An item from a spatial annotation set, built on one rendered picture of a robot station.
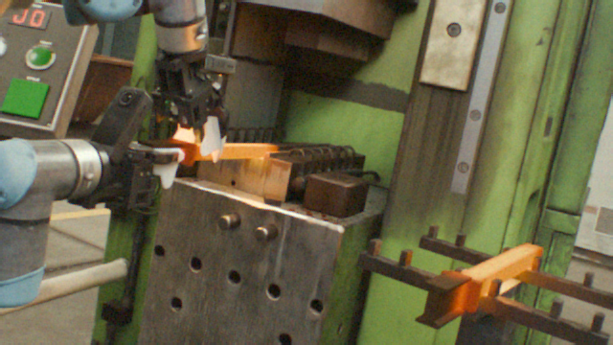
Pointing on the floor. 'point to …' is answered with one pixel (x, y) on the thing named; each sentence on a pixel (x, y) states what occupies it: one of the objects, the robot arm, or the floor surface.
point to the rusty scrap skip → (99, 88)
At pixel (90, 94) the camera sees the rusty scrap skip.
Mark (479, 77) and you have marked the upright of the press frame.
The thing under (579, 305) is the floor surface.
